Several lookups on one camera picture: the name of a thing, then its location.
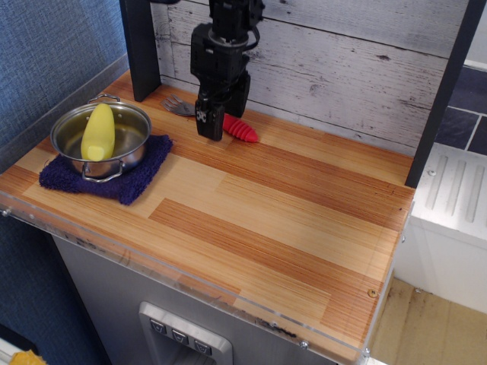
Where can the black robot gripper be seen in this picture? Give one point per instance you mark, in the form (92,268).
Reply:
(220,65)

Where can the red handled metal fork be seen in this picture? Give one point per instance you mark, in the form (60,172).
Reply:
(231,124)

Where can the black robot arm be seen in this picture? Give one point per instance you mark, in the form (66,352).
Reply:
(231,19)

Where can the small steel pot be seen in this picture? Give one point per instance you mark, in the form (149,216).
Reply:
(132,130)

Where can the yellow toy corn cob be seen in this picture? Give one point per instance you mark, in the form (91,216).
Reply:
(98,140)

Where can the purple terry cloth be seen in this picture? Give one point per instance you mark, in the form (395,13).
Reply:
(125,188)

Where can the clear acrylic table edge guard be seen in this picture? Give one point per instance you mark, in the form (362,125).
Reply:
(333,347)

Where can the grey toy fridge front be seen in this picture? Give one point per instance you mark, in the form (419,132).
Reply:
(112,289)

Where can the silver dispenser button panel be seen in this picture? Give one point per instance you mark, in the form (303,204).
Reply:
(172,339)

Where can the white ridged cabinet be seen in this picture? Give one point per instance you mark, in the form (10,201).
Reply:
(444,242)

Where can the yellow black object bottom left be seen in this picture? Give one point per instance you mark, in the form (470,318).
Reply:
(22,358)

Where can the left black upright post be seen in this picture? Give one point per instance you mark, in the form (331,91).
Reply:
(141,47)

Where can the black upright post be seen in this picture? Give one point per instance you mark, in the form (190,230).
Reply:
(463,41)
(141,47)

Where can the right black upright post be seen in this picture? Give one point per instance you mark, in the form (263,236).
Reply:
(463,41)

